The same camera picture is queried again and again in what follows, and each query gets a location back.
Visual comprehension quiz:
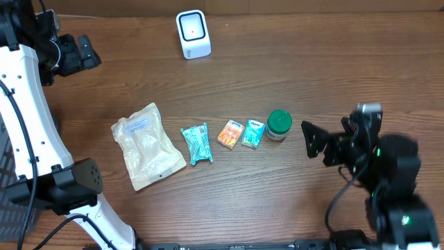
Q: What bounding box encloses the green lidded container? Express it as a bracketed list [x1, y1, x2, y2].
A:
[265, 110, 293, 141]

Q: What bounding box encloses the teal tissue pack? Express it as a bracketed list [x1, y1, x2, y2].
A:
[241, 119, 265, 149]

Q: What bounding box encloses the orange tissue pack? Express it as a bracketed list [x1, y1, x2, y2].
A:
[217, 119, 245, 149]

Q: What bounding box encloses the clear white plastic pouch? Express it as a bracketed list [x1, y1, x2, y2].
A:
[111, 103, 187, 191]

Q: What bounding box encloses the teal crinkled snack packet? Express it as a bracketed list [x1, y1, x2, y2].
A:
[180, 122, 213, 165]

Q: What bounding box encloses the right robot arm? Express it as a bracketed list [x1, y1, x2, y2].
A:
[301, 111, 440, 249]

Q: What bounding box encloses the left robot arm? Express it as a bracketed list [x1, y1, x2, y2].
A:
[1, 1, 144, 249]

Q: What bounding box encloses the white barcode scanner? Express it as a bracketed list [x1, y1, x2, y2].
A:
[176, 9, 212, 60]

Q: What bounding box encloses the brown cardboard backdrop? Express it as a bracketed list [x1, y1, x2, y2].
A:
[44, 0, 443, 17]

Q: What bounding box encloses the grey plastic mesh basket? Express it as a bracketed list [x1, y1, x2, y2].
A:
[0, 119, 27, 242]

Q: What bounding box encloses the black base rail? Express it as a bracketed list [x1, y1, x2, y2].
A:
[136, 240, 345, 250]

